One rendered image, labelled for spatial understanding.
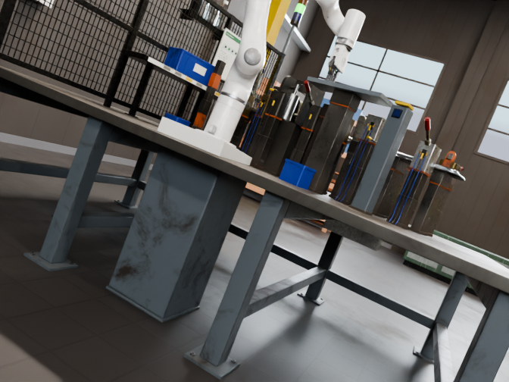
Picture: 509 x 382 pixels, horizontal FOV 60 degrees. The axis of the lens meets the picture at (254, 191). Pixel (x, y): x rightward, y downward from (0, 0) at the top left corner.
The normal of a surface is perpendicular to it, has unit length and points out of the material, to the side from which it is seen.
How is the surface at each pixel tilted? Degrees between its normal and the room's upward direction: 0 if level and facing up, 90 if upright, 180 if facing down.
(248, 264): 90
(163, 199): 90
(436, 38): 90
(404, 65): 90
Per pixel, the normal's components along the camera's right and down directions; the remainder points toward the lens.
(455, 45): -0.36, -0.07
